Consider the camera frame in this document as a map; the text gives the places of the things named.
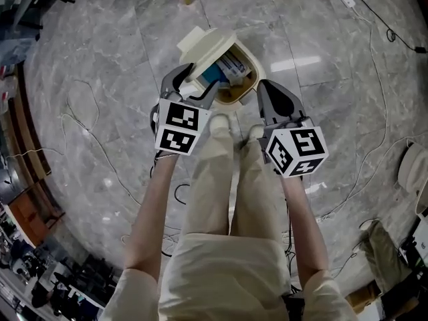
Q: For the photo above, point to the crumpled white paper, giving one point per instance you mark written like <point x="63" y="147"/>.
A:
<point x="238" y="80"/>

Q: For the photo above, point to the person's left forearm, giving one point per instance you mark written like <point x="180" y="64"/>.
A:
<point x="155" y="212"/>

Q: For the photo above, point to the person's right cream shoe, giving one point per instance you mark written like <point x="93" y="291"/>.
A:
<point x="257" y="131"/>

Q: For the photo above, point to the person's right forearm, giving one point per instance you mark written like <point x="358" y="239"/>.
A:
<point x="306" y="229"/>

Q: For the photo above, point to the blue box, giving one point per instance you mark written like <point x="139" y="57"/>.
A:
<point x="210" y="75"/>

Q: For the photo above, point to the person's left cream shoe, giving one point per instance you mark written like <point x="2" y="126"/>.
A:
<point x="220" y="121"/>

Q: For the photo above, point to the brown wooden cabinet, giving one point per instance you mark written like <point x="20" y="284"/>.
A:
<point x="30" y="179"/>

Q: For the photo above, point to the cream trash bin lid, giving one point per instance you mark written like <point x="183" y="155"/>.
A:
<point x="204" y="47"/>

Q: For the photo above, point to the person's beige trousers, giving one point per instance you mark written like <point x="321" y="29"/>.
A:
<point x="220" y="179"/>

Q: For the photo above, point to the blue and white packet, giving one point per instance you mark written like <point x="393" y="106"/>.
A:
<point x="232" y="65"/>

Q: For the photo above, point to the cream round container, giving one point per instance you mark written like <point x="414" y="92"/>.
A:
<point x="413" y="169"/>

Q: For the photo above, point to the cream trash bin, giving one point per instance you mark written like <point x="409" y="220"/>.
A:
<point x="249" y="90"/>

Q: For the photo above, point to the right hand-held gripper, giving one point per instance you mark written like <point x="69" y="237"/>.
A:
<point x="297" y="149"/>

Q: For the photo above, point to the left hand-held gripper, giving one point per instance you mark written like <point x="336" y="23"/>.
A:
<point x="179" y="129"/>

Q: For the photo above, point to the person's cream shoe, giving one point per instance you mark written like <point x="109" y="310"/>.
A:
<point x="220" y="121"/>
<point x="257" y="131"/>

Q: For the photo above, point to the person's beige shirt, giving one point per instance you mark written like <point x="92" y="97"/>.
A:
<point x="224" y="279"/>

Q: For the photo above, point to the olive green bag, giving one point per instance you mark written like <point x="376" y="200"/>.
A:
<point x="384" y="252"/>

